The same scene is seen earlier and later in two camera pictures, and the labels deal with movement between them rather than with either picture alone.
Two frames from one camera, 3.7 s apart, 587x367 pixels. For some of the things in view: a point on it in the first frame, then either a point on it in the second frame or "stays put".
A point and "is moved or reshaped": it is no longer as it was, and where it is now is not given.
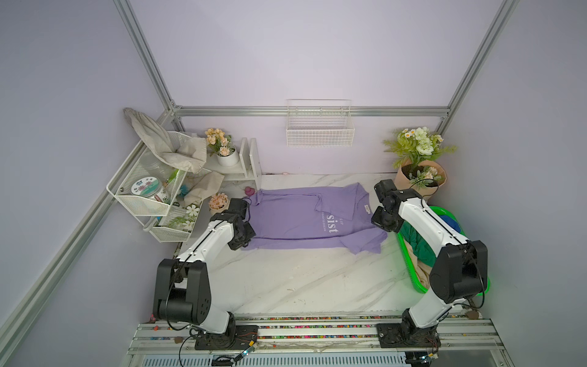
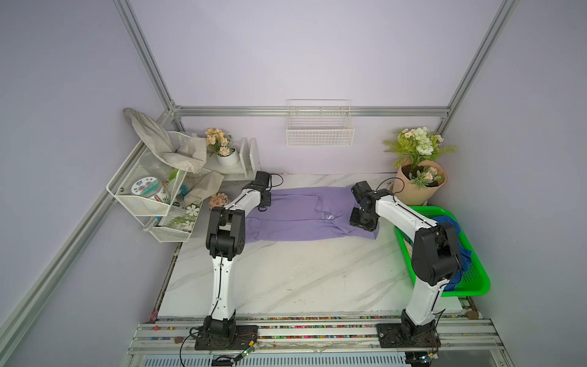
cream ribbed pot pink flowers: (218, 202) stays put
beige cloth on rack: (206, 187) stays put
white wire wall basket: (319, 122) stays put
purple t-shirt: (329, 213) is moved or reshaped
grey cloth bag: (190, 153) stays put
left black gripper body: (248, 232) -> (269, 198)
